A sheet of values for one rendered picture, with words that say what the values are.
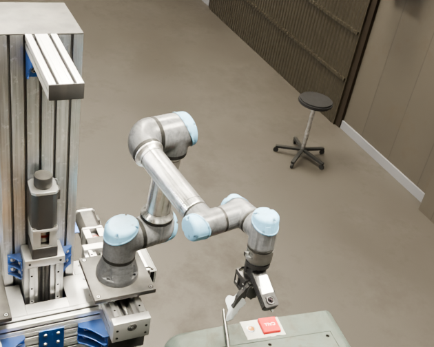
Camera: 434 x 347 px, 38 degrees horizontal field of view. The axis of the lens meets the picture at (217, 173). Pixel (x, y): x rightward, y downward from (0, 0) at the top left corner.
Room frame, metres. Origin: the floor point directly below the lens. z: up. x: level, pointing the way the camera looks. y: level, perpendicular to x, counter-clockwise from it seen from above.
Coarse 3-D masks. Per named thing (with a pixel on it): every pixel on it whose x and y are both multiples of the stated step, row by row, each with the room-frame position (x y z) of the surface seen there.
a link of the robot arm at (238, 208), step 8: (224, 200) 1.47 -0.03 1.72; (232, 200) 1.46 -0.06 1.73; (240, 200) 1.46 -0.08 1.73; (224, 208) 1.41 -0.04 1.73; (232, 208) 1.42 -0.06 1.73; (240, 208) 1.43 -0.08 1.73; (248, 208) 1.43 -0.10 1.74; (232, 216) 1.40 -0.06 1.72; (240, 216) 1.41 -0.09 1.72; (232, 224) 1.39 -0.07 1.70; (240, 224) 1.40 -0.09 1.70
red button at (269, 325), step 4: (260, 320) 1.48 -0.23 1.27; (264, 320) 1.49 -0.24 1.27; (268, 320) 1.49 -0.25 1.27; (272, 320) 1.49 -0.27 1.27; (260, 324) 1.47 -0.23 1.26; (264, 324) 1.47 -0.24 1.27; (268, 324) 1.47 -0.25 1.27; (272, 324) 1.47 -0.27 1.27; (276, 324) 1.48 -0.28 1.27; (264, 328) 1.45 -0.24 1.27; (268, 328) 1.45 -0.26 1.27; (272, 328) 1.46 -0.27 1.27; (276, 328) 1.46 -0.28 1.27; (280, 328) 1.46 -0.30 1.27; (264, 332) 1.44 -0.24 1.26; (268, 332) 1.44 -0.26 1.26; (272, 332) 1.45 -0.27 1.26; (276, 332) 1.45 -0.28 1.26
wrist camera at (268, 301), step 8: (256, 272) 1.35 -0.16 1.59; (264, 272) 1.35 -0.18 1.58; (256, 280) 1.32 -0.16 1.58; (264, 280) 1.33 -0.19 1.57; (256, 288) 1.31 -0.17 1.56; (264, 288) 1.31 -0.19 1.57; (272, 288) 1.32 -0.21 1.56; (264, 296) 1.29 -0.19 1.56; (272, 296) 1.29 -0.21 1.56; (264, 304) 1.27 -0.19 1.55; (272, 304) 1.27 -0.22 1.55
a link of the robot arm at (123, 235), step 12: (120, 216) 1.72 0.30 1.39; (132, 216) 1.73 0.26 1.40; (108, 228) 1.66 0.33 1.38; (120, 228) 1.66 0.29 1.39; (132, 228) 1.67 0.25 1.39; (144, 228) 1.71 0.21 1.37; (108, 240) 1.63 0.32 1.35; (120, 240) 1.63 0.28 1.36; (132, 240) 1.65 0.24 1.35; (144, 240) 1.68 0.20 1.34; (108, 252) 1.63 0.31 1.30; (120, 252) 1.63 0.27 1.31; (132, 252) 1.66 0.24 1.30
